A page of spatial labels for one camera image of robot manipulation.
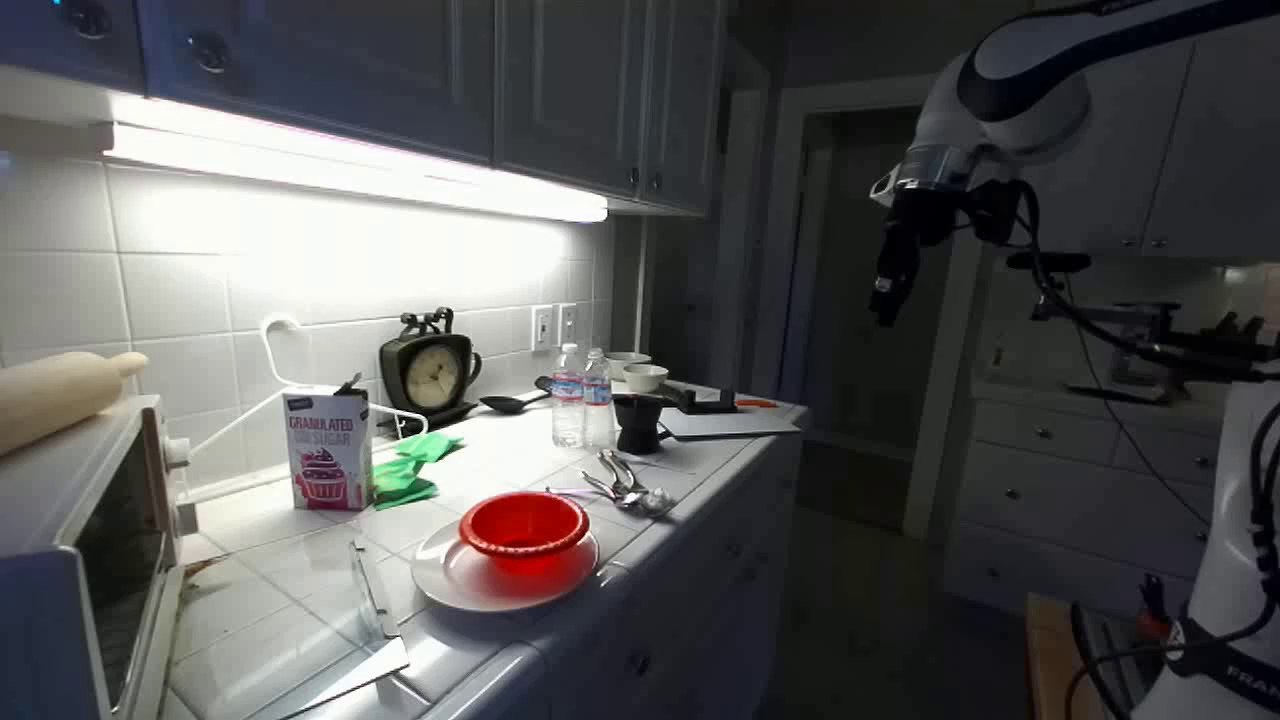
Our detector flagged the white lower kitchen cabinets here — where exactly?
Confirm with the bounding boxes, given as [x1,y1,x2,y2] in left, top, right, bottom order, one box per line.
[437,431,812,720]

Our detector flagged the green cloth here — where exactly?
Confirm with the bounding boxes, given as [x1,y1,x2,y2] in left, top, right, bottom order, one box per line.
[368,429,468,510]

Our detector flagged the white pink carton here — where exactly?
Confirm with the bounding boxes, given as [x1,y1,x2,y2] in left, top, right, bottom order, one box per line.
[281,374,375,516]

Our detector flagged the white kitchen cabinets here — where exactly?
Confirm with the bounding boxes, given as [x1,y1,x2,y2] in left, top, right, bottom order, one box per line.
[0,0,733,216]
[437,431,812,720]

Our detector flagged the wooden platform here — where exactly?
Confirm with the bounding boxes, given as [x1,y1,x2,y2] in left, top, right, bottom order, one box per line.
[1020,590,1125,720]

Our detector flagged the silver spoon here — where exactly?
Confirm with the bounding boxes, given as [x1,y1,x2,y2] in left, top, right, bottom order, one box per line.
[579,462,652,518]
[597,443,678,524]

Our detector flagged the clear plastic tongs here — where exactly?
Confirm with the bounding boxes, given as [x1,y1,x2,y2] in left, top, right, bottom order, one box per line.
[349,530,402,643]

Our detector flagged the black cable bundle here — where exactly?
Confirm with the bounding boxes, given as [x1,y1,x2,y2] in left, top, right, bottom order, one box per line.
[1011,183,1280,720]

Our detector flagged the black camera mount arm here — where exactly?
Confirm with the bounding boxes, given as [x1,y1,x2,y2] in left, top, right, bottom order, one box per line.
[1002,245,1280,393]

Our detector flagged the white cord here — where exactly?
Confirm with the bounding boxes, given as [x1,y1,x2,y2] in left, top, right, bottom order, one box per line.
[182,307,431,462]

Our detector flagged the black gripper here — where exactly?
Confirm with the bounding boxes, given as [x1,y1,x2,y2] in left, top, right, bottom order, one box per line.
[866,180,961,331]

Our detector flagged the white plate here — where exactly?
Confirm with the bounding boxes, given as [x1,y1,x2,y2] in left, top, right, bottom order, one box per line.
[407,510,605,620]

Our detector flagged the under-cabinet light strip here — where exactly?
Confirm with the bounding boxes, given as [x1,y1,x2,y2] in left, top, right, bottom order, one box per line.
[100,86,612,228]

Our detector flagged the black spoon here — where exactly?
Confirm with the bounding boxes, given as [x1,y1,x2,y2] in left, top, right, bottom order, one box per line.
[474,385,550,421]

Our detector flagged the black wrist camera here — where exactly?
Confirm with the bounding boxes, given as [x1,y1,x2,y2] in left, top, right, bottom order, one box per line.
[961,175,1039,247]

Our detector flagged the wooden rolling pin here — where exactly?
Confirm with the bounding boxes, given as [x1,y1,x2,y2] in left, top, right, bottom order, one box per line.
[0,348,152,458]

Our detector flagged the silver toaster oven microwave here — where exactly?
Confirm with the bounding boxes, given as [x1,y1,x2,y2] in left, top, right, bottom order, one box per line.
[0,393,192,720]

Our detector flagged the white cutting board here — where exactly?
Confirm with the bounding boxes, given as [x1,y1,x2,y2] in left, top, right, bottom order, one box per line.
[657,401,805,449]

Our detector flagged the white door frame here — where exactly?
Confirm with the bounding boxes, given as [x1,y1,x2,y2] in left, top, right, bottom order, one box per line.
[751,74,995,544]

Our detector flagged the black table clock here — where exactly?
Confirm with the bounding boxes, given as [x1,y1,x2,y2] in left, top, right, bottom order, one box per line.
[375,305,489,431]

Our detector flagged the clear water bottle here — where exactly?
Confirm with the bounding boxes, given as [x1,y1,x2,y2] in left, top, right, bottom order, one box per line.
[546,341,590,451]
[579,348,616,451]

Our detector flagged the black cup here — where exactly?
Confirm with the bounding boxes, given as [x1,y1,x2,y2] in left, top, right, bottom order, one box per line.
[612,393,671,458]

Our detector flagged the white drawer unit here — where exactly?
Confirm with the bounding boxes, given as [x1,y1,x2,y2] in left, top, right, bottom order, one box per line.
[937,374,1211,624]

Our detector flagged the white upper kitchen cabinets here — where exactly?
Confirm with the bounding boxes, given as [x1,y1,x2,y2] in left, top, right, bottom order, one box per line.
[0,0,733,216]

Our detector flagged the red bowl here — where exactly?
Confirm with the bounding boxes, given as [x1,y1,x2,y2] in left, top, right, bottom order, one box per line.
[454,488,597,564]

